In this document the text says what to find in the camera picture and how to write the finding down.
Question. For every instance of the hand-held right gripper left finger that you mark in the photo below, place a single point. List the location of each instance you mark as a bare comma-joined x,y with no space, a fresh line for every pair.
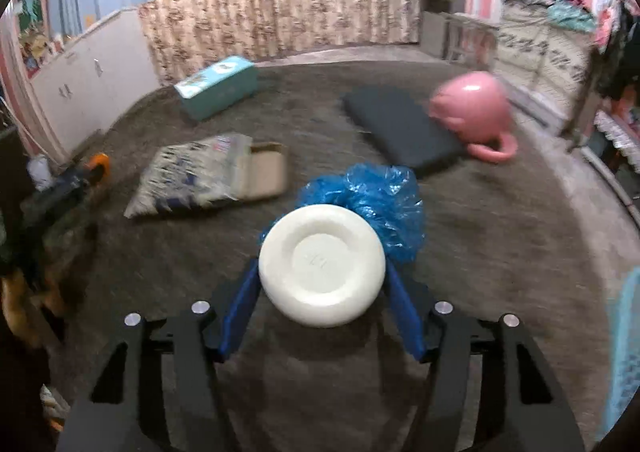
240,312

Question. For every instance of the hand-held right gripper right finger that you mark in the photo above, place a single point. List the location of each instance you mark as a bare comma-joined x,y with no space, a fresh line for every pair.
405,317

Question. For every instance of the white bowl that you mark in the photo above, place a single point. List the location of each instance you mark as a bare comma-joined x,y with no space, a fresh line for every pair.
322,262

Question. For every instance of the blue plastic bag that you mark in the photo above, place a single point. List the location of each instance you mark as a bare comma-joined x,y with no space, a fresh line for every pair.
380,202

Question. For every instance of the light blue plastic basket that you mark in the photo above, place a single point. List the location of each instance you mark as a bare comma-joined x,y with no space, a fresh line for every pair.
625,357

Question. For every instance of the brown cardboard tray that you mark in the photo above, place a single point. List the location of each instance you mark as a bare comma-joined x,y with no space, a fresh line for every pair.
265,172

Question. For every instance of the white printed plastic packet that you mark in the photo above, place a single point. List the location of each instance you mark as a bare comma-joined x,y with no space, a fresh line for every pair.
190,172

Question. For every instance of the black laptop sleeve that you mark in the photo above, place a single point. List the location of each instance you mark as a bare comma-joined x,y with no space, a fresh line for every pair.
400,127

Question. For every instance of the brown shaggy blanket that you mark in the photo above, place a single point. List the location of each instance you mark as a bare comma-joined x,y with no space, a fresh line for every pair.
310,132

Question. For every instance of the black and orange object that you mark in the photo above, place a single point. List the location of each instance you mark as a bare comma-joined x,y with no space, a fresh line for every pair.
75,177

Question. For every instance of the pink pig-shaped mug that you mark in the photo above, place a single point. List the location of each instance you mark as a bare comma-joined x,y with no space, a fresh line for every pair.
475,107

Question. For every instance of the teal cardboard box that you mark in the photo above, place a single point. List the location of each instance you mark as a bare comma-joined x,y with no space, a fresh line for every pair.
220,87

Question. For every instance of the white cabinet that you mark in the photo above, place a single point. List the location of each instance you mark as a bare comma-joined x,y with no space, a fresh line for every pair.
100,72

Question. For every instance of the low stand with lace cloth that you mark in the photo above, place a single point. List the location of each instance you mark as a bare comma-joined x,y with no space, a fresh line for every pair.
620,137

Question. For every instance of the small white side table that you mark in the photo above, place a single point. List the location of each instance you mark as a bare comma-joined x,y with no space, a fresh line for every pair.
470,40

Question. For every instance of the patterned cloth covered cabinet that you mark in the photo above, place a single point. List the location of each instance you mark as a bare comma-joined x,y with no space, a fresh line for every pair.
545,57

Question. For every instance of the blue and floral curtain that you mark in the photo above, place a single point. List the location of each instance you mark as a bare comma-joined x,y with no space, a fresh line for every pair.
250,7

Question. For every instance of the grey water dispenser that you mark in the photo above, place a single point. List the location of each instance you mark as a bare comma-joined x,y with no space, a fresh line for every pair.
440,12

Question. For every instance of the row of hanging clothes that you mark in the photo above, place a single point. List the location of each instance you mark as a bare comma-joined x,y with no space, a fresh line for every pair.
625,57

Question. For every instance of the pile of clothes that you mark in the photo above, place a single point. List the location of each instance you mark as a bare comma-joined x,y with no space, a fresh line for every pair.
565,7

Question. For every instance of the colourful wall poster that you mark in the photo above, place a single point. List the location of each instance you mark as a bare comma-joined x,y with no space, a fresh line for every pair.
32,32

